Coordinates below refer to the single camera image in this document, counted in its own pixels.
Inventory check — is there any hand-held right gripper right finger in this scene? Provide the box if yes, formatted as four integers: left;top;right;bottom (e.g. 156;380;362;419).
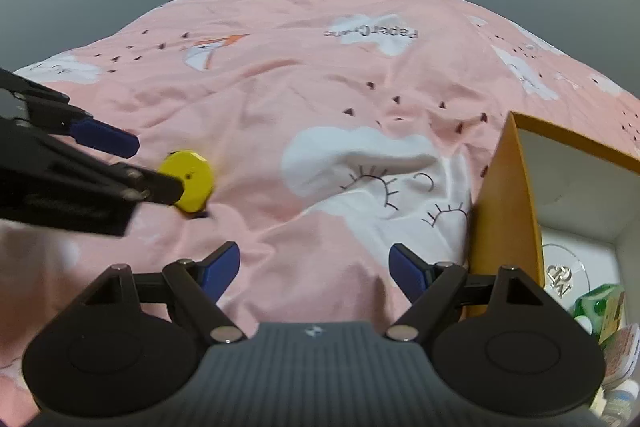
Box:
384;243;545;343

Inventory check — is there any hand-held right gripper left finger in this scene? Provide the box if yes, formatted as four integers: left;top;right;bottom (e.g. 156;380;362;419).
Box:
82;241;247;345

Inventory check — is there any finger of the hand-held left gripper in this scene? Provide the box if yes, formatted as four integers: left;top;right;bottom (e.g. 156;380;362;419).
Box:
102;161;185;208
20;79;142;159

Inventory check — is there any yellow round toy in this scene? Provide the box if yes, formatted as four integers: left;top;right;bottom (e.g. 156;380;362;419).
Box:
158;150;215;215

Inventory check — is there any orange box with white inside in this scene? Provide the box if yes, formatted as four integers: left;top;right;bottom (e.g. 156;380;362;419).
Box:
467;111;640;427

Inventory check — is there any green bottle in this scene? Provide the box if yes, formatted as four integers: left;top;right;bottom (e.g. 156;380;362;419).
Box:
573;283;627;343

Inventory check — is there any red and white card packet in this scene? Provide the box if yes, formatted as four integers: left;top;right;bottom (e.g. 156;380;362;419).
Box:
602;322;640;390

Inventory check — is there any small white bottle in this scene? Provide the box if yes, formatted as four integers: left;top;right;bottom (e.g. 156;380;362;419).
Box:
600;379;640;425

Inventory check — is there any pink printed blanket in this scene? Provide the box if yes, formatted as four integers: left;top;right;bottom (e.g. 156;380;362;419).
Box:
0;0;640;413

